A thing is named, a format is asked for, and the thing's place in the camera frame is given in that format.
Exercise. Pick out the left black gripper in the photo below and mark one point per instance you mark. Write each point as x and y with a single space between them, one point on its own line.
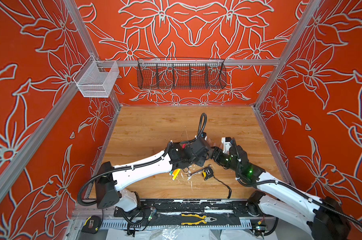
202 159

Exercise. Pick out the yellow handled pliers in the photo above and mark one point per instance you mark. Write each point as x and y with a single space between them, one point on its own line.
200 219

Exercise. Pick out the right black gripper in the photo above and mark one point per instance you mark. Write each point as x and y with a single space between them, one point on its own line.
217 151

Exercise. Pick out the silver wrench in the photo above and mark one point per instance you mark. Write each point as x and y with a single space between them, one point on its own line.
199 171

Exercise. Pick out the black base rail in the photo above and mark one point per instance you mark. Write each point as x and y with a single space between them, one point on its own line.
226 207

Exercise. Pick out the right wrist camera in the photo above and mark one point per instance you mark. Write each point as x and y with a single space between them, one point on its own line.
227 143

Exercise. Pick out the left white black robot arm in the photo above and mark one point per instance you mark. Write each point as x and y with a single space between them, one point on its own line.
111 181

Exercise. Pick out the yellow black tape measure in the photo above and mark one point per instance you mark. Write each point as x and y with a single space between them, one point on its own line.
207 173

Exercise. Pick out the white wire basket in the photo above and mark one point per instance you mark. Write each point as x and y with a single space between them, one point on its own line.
96 79

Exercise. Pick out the black wire basket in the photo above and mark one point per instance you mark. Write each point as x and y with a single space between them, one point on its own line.
181 74

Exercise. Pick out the yellow marker pen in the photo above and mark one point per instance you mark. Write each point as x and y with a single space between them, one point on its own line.
175 174

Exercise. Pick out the black tape measure on ledge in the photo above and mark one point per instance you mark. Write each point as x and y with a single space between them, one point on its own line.
92 225

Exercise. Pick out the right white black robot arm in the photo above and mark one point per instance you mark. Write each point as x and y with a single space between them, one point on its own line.
322 219

